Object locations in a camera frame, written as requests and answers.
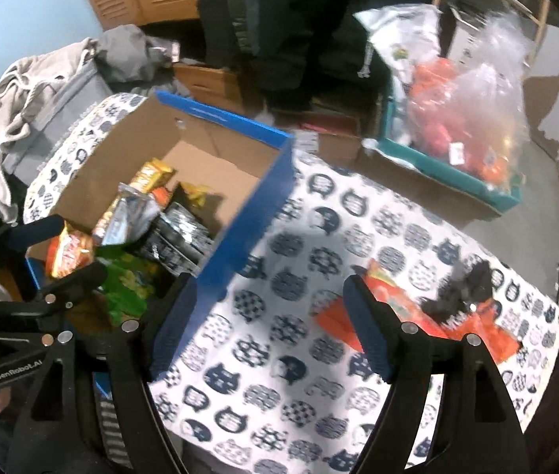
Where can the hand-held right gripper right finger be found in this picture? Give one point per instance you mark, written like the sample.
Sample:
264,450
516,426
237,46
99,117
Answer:
368,328

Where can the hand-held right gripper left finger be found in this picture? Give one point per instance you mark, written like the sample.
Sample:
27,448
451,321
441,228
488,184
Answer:
176,326

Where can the orange peanut snack packet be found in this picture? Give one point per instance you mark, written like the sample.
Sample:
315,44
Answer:
67,252

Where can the red snack packet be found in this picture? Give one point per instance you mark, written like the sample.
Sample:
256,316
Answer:
338,316

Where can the green snack packet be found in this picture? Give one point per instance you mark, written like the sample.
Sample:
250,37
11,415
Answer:
126,276

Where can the patterned yellow long snack packet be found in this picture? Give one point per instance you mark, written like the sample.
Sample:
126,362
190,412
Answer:
121,212

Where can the orange black snack packet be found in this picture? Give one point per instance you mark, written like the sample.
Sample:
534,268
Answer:
457,289

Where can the blue cardboard box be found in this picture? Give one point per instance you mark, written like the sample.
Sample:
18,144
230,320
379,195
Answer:
111,158

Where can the plain yellow long snack packet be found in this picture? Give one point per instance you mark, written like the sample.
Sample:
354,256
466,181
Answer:
151,173

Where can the cat print tablecloth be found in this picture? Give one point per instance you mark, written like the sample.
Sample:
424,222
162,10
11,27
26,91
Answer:
284,355

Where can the pile of clothes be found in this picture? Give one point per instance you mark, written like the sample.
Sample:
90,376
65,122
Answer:
18,108

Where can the large brown cardboard box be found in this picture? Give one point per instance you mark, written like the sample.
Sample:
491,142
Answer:
408,187

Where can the teal box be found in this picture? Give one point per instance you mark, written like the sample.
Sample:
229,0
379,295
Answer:
432,174

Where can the dark grey clothing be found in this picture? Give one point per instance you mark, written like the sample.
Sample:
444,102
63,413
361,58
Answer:
131,54

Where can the small brown cardboard box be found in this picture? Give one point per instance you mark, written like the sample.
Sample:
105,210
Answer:
210,81

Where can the clear plastic bag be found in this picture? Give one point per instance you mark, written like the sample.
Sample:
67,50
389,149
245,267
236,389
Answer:
477,108

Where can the black white carton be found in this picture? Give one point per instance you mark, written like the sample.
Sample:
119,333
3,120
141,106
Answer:
462,34

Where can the black jacket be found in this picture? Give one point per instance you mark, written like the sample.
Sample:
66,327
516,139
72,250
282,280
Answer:
309,24

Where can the wooden shelf frame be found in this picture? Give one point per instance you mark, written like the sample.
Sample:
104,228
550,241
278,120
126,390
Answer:
541,15

